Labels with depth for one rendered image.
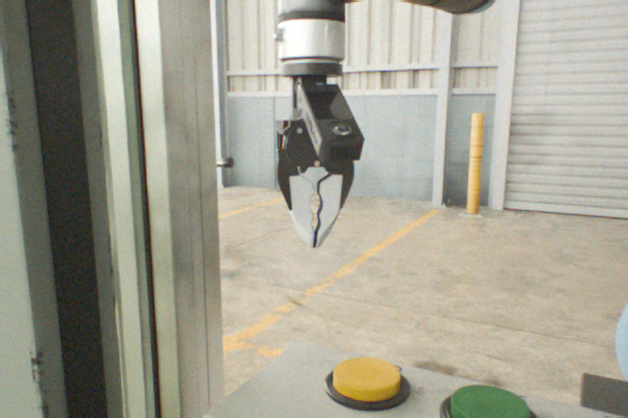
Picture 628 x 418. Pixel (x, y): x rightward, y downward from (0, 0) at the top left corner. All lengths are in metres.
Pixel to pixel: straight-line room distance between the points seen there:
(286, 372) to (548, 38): 5.61
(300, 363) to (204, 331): 0.07
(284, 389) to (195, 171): 0.14
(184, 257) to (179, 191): 0.04
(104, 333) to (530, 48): 5.72
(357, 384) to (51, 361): 0.16
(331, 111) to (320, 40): 0.08
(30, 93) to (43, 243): 0.05
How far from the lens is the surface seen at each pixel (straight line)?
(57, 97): 0.22
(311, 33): 0.59
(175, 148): 0.30
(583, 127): 5.83
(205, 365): 0.35
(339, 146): 0.51
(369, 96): 6.36
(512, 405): 0.32
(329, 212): 0.61
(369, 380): 0.32
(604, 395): 0.70
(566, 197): 5.89
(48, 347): 0.23
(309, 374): 0.35
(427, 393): 0.33
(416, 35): 6.29
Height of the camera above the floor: 1.06
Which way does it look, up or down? 12 degrees down
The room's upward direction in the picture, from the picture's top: straight up
